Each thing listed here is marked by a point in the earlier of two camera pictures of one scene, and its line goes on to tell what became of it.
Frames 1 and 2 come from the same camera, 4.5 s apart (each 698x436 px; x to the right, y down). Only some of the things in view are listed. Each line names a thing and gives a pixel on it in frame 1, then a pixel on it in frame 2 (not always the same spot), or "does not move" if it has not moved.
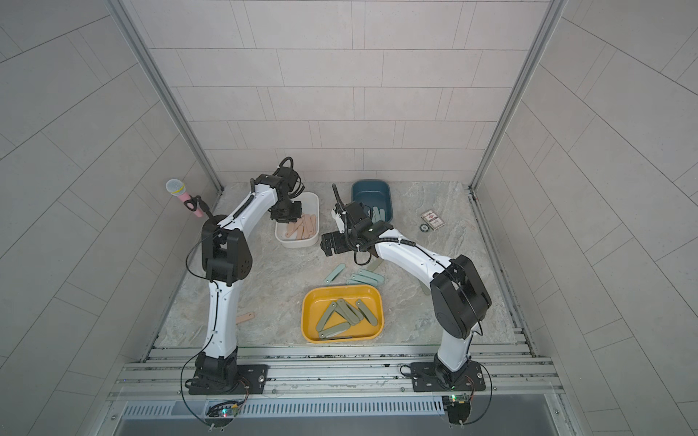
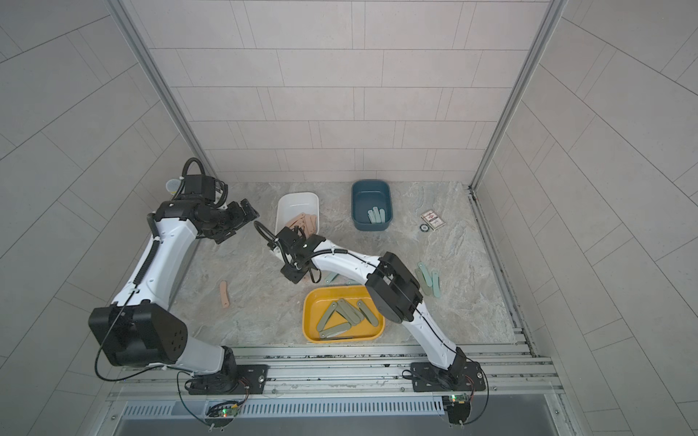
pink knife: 313,219 does not move
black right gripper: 340,243 -> 292,271
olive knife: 352,316 does not move
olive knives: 370,316 does not move
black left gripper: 296,214 -> 240,218
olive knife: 325,316 does not move
